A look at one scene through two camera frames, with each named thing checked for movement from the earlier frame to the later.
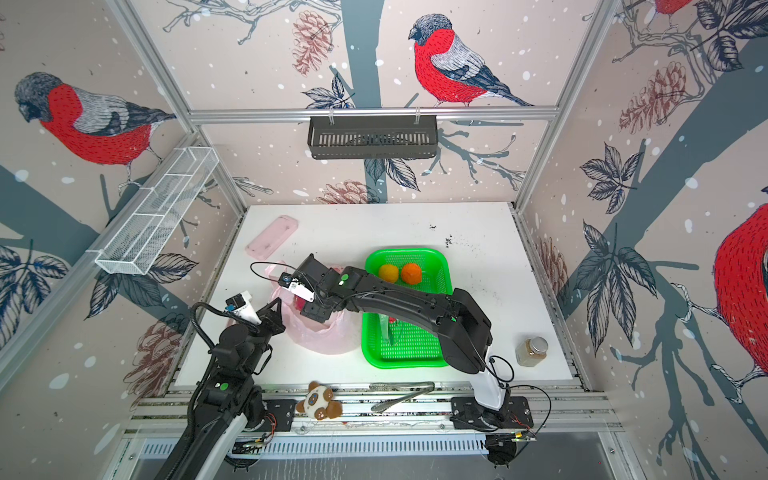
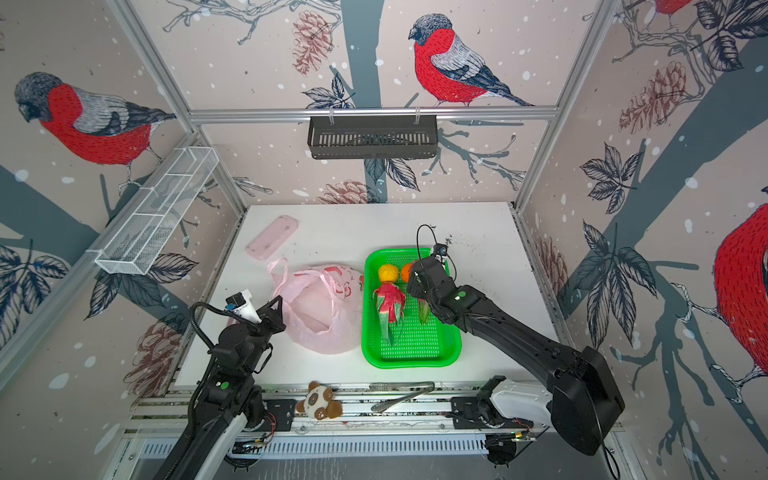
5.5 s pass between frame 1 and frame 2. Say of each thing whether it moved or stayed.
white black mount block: moved
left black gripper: stayed
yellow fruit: stayed
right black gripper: moved
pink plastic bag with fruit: stayed
